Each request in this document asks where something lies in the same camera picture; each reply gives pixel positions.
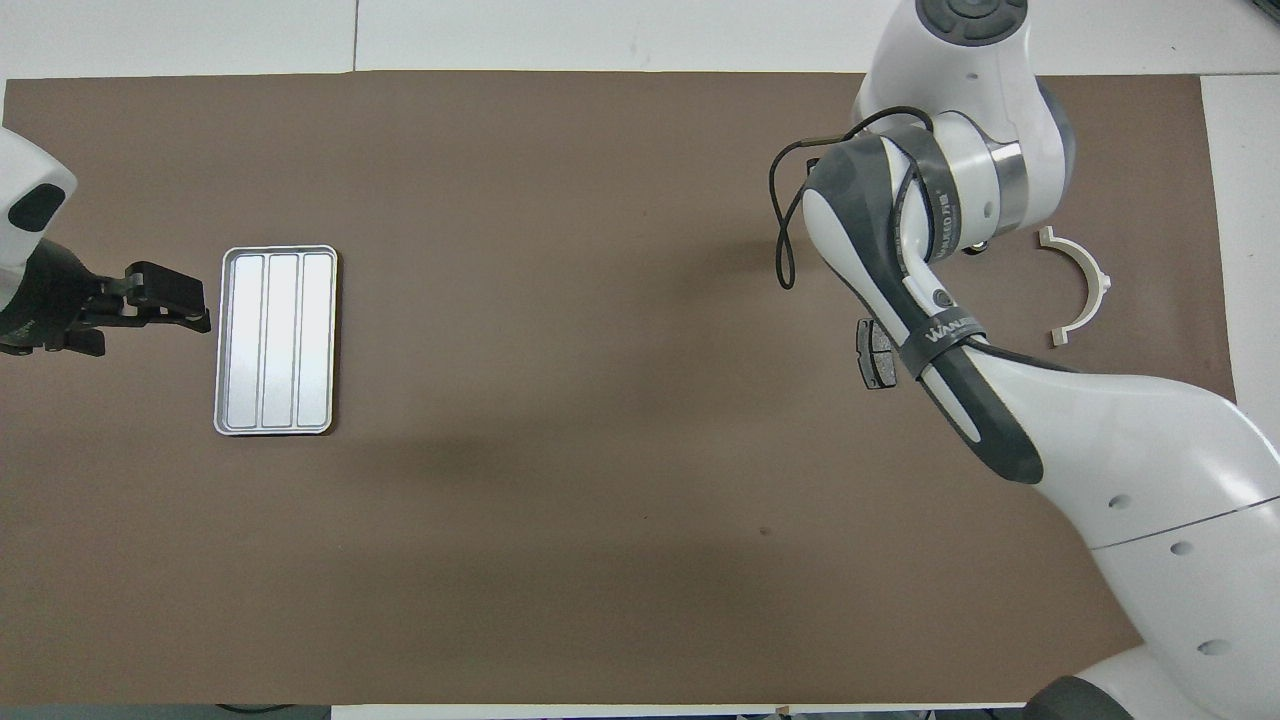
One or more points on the dark grey rectangular brake pad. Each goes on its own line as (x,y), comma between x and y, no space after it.
(875,355)

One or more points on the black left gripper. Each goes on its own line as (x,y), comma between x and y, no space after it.
(70,300)

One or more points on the brown table mat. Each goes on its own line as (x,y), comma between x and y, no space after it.
(600,500)

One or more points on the white curved plastic bracket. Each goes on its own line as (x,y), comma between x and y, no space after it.
(1095,280)

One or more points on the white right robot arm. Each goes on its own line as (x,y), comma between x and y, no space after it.
(1150,450)

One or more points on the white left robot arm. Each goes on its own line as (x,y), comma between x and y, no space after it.
(25,190)

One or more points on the silver metal tray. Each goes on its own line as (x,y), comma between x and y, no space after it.
(280,340)

